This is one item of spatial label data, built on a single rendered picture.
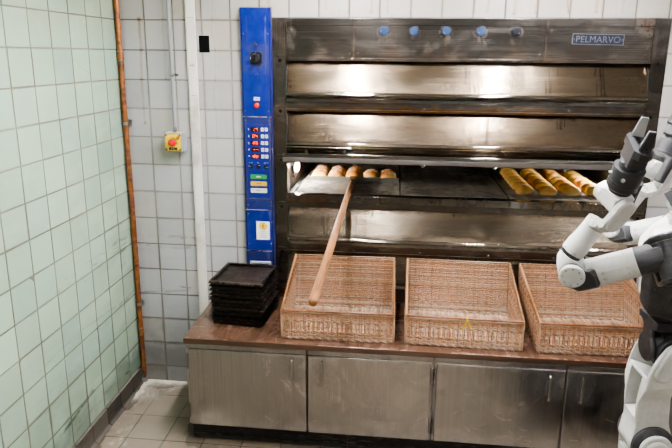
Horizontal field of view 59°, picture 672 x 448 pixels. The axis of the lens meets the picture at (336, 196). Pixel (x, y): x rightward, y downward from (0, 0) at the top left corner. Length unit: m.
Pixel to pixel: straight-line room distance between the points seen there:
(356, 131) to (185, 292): 1.36
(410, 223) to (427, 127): 0.53
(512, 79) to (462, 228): 0.81
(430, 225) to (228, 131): 1.20
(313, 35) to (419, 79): 0.59
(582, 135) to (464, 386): 1.38
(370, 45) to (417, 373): 1.63
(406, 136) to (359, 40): 0.55
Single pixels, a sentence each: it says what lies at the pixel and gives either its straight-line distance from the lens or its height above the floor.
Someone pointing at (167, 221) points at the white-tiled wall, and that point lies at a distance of 3.46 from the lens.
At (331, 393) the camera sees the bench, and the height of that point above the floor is 0.33.
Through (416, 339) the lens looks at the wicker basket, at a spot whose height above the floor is 0.61.
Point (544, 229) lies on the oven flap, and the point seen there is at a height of 1.03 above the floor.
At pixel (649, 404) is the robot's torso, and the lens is 2.39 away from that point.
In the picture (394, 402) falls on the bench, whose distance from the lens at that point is 3.02.
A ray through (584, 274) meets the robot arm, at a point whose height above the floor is 1.28.
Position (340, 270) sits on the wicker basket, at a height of 0.77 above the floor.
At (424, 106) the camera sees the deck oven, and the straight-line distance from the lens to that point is 3.11.
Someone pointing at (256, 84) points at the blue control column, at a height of 1.77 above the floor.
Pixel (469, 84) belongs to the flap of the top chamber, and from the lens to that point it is 3.11.
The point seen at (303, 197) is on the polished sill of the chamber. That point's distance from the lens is 3.22.
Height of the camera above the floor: 1.93
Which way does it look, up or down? 14 degrees down
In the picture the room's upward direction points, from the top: straight up
